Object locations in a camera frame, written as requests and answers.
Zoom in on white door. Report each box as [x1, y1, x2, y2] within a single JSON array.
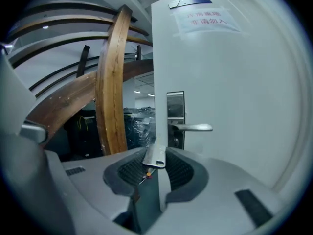
[[150, 0, 304, 212]]

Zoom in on black cabinet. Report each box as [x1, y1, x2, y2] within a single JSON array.
[[64, 108, 104, 159]]

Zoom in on silver metal key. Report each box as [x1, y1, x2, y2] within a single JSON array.
[[141, 137, 167, 169]]

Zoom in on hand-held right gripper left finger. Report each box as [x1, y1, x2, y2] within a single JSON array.
[[60, 147, 149, 222]]

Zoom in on silver door lever handle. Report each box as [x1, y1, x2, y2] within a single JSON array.
[[170, 123, 214, 133]]

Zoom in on plastic wrapped goods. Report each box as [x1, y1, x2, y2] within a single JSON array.
[[123, 106, 157, 152]]

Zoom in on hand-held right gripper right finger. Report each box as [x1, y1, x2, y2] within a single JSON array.
[[143, 146, 287, 235]]

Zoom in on silver door lock plate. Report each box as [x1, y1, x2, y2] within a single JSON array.
[[166, 91, 185, 150]]

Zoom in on blue door plate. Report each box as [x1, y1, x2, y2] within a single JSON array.
[[181, 0, 213, 6]]

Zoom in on wooden stair post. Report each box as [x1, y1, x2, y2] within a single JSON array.
[[94, 4, 133, 156]]

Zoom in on wooden stair stringer beam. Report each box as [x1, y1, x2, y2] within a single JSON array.
[[25, 58, 155, 143]]

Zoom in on black curved metal rail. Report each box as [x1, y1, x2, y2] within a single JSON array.
[[28, 52, 142, 98]]

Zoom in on black metal baluster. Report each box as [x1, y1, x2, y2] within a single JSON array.
[[76, 45, 91, 79]]

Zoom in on wooden curved handrail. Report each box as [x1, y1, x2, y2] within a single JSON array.
[[6, 14, 150, 47]]

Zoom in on white paper sign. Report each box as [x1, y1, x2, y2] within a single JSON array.
[[172, 6, 242, 35]]

